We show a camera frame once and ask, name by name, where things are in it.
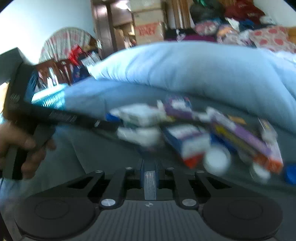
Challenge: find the blue bed sheet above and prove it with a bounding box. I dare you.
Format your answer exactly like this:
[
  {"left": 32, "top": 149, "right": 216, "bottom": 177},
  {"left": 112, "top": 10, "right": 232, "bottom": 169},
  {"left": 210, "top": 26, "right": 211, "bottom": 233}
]
[{"left": 0, "top": 79, "right": 296, "bottom": 200}]

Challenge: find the small purple box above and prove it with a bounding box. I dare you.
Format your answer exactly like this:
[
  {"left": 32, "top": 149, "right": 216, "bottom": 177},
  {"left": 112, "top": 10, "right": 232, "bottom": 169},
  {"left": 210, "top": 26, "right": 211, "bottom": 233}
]
[{"left": 161, "top": 94, "right": 194, "bottom": 119}]

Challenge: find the pile of clothes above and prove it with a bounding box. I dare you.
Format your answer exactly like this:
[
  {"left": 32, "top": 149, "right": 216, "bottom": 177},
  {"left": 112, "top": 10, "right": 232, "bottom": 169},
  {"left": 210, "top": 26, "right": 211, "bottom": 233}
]
[{"left": 194, "top": 0, "right": 269, "bottom": 44}]

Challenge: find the ribbed clear plastic lid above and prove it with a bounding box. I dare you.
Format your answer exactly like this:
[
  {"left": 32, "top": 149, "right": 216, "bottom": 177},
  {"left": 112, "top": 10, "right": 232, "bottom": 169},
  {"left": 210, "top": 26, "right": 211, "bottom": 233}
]
[{"left": 144, "top": 171, "right": 158, "bottom": 200}]

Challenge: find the blue bag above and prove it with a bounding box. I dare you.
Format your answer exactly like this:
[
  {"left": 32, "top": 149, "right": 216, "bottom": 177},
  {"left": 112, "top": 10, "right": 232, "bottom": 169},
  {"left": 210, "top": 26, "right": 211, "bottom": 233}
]
[{"left": 71, "top": 66, "right": 91, "bottom": 84}]

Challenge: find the cloth covered round table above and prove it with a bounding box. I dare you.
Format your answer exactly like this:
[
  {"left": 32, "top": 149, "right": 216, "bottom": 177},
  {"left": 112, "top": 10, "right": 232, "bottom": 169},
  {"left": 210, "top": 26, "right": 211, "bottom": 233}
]
[{"left": 39, "top": 27, "right": 98, "bottom": 68}]

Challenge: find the person's left hand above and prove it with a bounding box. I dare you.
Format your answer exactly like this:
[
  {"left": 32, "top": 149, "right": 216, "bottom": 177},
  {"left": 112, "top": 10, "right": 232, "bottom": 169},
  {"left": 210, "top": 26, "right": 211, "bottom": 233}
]
[{"left": 0, "top": 122, "right": 57, "bottom": 179}]

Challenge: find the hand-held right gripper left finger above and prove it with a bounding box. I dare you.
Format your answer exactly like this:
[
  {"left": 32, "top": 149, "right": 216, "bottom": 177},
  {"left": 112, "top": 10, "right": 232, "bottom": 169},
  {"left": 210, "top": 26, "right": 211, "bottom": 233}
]
[{"left": 53, "top": 160, "right": 146, "bottom": 208}]

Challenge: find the long purple cream box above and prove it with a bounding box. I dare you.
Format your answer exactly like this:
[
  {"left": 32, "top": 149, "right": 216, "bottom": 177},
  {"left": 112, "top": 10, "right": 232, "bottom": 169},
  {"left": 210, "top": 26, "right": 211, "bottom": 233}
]
[{"left": 209, "top": 108, "right": 284, "bottom": 175}]

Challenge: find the red floral cushion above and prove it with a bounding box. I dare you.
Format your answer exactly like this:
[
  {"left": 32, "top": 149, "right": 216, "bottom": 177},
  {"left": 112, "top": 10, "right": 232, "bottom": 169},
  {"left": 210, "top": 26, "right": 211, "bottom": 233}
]
[{"left": 251, "top": 25, "right": 296, "bottom": 53}]

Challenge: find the light blue duvet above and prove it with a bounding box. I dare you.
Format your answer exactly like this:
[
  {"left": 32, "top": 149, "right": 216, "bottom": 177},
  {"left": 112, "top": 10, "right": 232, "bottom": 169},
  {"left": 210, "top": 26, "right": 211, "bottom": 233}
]
[{"left": 89, "top": 42, "right": 296, "bottom": 121}]

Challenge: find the dark wooden door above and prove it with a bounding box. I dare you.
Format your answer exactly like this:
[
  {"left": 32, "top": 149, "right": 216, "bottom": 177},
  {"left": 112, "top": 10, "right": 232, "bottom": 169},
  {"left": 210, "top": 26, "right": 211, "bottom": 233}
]
[{"left": 91, "top": 0, "right": 116, "bottom": 59}]

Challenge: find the white round lid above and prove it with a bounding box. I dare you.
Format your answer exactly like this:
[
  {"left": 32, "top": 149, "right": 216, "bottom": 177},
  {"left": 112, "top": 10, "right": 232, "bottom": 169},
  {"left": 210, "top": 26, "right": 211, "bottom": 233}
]
[{"left": 203, "top": 147, "right": 232, "bottom": 176}]

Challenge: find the blue plastic basket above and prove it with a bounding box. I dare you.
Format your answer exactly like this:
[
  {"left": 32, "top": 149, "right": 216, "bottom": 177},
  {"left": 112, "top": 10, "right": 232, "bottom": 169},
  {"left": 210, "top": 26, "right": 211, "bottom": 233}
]
[{"left": 31, "top": 84, "right": 69, "bottom": 111}]

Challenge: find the blue plastic cap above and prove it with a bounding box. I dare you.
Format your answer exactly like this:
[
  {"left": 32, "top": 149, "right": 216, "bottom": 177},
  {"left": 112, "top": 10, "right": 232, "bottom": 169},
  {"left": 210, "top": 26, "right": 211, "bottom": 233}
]
[{"left": 106, "top": 112, "right": 121, "bottom": 123}]

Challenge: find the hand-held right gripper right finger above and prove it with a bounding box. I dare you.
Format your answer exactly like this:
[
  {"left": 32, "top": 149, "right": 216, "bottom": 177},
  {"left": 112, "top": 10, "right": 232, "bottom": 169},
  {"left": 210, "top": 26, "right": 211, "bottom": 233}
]
[{"left": 155, "top": 160, "right": 243, "bottom": 208}]

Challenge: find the white barcode medicine box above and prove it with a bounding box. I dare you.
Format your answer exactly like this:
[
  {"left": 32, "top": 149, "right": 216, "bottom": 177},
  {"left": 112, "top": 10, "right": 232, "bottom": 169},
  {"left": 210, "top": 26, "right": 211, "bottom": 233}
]
[{"left": 117, "top": 104, "right": 163, "bottom": 127}]

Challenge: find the red print cardboard box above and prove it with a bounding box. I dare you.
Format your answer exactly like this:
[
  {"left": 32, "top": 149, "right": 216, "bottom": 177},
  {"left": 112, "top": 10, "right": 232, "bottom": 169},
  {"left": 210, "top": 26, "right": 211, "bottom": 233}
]
[{"left": 134, "top": 21, "right": 166, "bottom": 46}]

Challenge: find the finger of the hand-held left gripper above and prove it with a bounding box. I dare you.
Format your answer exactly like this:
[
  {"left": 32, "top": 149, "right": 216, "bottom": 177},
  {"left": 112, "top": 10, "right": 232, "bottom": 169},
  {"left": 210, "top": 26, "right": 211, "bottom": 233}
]
[{"left": 76, "top": 113, "right": 120, "bottom": 134}]

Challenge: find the blue tissue pack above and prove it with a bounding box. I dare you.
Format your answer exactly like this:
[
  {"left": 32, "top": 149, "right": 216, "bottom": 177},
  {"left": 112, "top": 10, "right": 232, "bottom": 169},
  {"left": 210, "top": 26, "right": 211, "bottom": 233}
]
[{"left": 161, "top": 124, "right": 213, "bottom": 169}]

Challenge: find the red bag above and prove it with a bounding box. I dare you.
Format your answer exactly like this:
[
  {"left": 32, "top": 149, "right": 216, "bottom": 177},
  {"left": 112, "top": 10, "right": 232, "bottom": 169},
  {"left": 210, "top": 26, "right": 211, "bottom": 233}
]
[{"left": 68, "top": 45, "right": 86, "bottom": 67}]

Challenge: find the wooden chair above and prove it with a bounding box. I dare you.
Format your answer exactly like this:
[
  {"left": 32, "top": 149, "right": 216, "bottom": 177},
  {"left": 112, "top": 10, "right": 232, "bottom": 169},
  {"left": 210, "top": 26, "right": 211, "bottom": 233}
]
[{"left": 37, "top": 60, "right": 73, "bottom": 89}]

